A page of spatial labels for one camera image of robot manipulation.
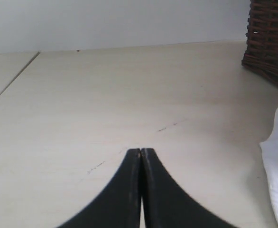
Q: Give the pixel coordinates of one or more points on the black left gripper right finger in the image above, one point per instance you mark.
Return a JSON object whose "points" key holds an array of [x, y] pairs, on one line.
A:
{"points": [[166, 204]]}

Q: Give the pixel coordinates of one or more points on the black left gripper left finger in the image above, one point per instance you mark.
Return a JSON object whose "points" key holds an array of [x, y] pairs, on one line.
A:
{"points": [[119, 203]]}

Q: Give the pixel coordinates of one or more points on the dark brown wicker basket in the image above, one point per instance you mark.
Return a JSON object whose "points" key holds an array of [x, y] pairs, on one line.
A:
{"points": [[261, 55]]}

